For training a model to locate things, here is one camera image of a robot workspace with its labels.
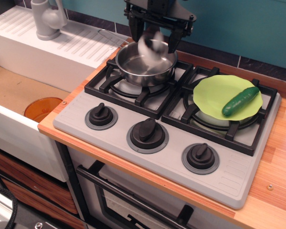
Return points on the black stove knob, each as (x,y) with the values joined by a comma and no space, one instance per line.
(147,137)
(101,117)
(200,159)

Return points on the grey toy faucet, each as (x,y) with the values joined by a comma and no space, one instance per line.
(48,21)

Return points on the wooden drawer front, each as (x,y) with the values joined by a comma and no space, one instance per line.
(39,191)

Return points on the green toy pickle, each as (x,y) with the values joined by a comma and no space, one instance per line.
(240,101)

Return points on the white brown toy mushroom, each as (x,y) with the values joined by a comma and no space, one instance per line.
(152,48)

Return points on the black middle stove knob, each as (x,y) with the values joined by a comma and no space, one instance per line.
(147,137)

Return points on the black right burner grate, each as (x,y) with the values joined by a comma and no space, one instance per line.
(242,136)

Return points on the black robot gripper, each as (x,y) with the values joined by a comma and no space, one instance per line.
(168,14)

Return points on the black left stove knob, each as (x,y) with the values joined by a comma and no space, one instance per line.
(101,117)

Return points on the grey toy stove top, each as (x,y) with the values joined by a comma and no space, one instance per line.
(229,184)

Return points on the white toy sink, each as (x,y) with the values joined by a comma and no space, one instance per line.
(31,69)

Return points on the black burner grate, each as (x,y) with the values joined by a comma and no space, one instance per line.
(242,136)
(150,101)

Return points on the orange plastic sink drain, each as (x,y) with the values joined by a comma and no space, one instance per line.
(39,109)

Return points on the lime green plate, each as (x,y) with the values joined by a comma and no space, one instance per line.
(213,93)

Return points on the black right stove knob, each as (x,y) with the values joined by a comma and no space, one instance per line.
(200,159)

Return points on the oven door with black handle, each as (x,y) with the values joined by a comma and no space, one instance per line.
(127,203)

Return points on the stainless steel pot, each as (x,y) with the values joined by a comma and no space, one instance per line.
(137,70)

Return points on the black left burner grate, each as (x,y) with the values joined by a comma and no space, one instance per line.
(150,101)

